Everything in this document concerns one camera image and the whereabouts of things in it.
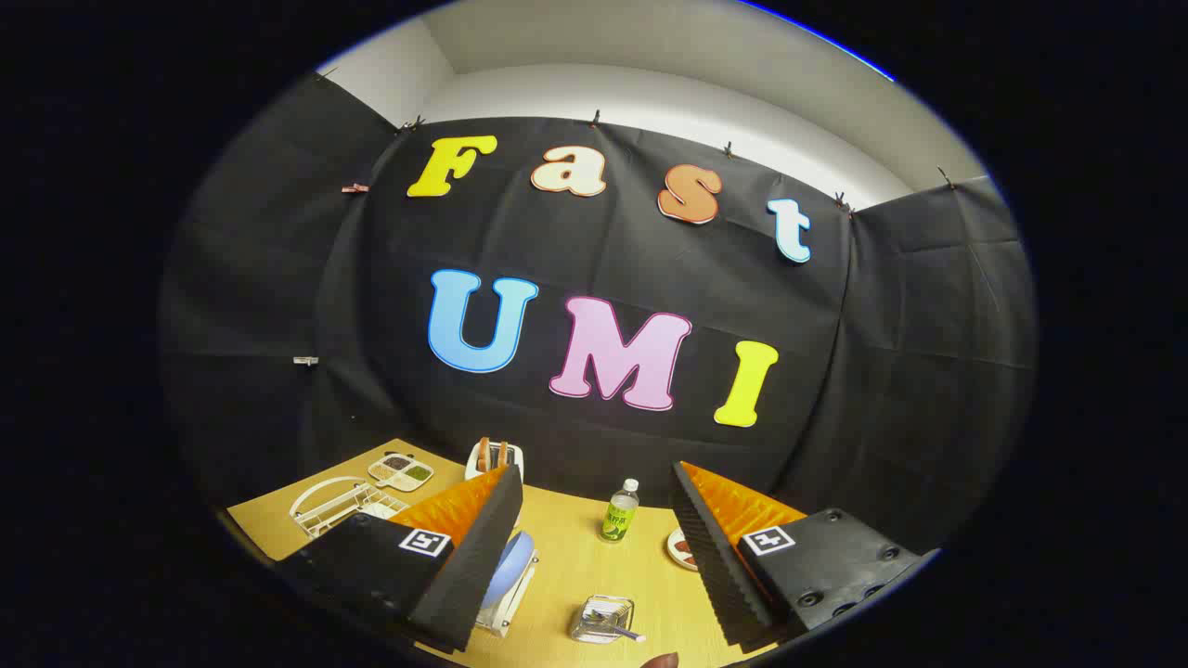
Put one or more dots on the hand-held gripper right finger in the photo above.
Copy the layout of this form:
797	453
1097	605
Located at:
710	566

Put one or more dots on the blue plate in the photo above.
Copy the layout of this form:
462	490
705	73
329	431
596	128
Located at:
506	566

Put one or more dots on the green tea bottle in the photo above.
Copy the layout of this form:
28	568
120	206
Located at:
619	515

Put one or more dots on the white divided snack tray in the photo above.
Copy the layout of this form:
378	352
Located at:
401	471

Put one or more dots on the red food piece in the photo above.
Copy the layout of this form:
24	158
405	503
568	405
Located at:
685	550

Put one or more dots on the small white oval plate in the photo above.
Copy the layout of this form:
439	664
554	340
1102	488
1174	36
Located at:
675	557

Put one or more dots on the white toaster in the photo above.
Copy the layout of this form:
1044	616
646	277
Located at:
475	466

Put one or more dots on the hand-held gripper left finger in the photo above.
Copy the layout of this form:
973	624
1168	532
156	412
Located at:
478	557

